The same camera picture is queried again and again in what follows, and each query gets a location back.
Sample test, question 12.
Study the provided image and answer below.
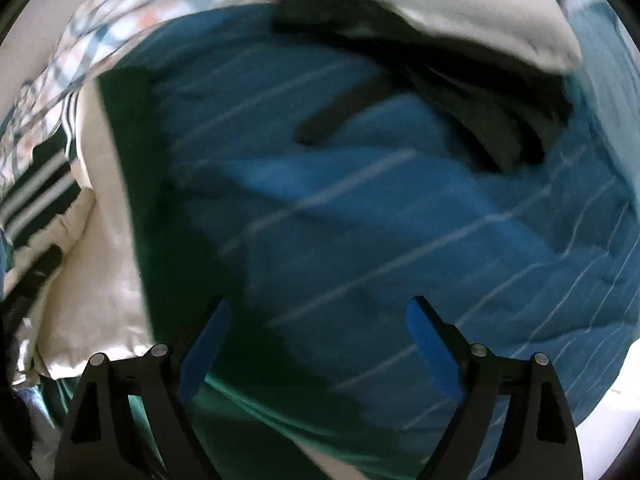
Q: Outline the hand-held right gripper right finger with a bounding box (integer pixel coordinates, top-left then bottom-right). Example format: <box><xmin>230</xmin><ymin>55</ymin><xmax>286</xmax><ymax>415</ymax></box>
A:
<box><xmin>406</xmin><ymin>296</ymin><xmax>583</xmax><ymax>480</ymax></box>

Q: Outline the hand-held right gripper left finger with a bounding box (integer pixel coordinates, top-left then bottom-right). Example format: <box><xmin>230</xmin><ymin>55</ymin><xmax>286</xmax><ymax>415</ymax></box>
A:
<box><xmin>52</xmin><ymin>296</ymin><xmax>232</xmax><ymax>480</ymax></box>

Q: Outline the green garment with white stripes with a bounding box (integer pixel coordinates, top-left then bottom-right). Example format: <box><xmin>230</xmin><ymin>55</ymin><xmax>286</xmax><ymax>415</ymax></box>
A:
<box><xmin>0</xmin><ymin>62</ymin><xmax>421</xmax><ymax>480</ymax></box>

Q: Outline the cream white cloth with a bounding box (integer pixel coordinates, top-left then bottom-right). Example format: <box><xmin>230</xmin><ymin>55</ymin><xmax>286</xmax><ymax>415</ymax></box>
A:
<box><xmin>15</xmin><ymin>80</ymin><xmax>156</xmax><ymax>381</ymax></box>

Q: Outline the blue striped bed sheet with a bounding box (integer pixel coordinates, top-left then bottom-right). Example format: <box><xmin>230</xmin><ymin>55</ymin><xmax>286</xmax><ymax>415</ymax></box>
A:
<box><xmin>100</xmin><ymin>5</ymin><xmax>640</xmax><ymax>466</ymax></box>

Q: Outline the black garment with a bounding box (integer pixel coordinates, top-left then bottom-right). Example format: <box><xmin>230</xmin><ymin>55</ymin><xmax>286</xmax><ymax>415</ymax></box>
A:
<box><xmin>272</xmin><ymin>0</ymin><xmax>573</xmax><ymax>173</ymax></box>

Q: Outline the plaid patterned blanket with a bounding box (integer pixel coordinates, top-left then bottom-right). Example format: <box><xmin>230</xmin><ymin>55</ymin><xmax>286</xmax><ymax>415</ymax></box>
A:
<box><xmin>0</xmin><ymin>0</ymin><xmax>251</xmax><ymax>196</ymax></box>

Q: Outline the cream white garment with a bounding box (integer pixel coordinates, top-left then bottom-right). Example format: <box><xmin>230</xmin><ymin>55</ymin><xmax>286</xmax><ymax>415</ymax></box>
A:
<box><xmin>240</xmin><ymin>0</ymin><xmax>583</xmax><ymax>73</ymax></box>

